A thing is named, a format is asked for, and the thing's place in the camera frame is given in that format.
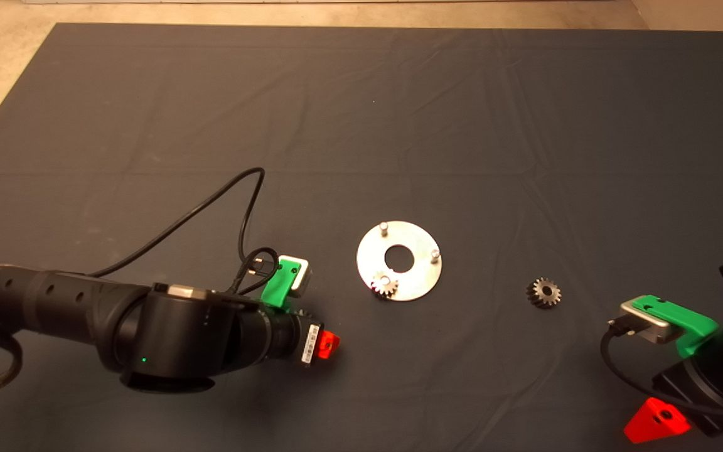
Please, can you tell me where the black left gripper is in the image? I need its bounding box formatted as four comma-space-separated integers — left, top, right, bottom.
297, 318, 341, 369

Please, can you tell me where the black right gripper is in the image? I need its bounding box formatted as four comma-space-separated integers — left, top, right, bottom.
623, 359, 723, 444

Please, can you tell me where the round metal carrier plate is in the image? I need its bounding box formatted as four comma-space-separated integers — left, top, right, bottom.
356, 220, 444, 303

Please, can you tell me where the dark grey table cloth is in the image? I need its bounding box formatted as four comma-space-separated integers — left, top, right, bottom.
0, 24, 723, 452

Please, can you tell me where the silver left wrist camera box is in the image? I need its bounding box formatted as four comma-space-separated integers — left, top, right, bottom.
278, 255, 313, 298

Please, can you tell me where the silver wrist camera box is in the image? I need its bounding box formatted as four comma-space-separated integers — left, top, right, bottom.
278, 255, 313, 298
609, 300, 683, 345

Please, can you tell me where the green left camera mount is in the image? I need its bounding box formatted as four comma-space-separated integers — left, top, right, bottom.
260, 259, 303, 310

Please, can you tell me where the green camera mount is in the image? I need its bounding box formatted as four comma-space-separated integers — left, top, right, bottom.
630, 294, 720, 359
260, 259, 303, 310

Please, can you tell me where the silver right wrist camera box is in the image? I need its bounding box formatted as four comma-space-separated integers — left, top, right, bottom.
609, 300, 683, 345

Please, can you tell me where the green right camera mount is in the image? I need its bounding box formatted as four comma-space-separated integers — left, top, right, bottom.
630, 294, 720, 359

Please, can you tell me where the thin black left camera cable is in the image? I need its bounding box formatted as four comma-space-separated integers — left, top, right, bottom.
90, 167, 282, 296

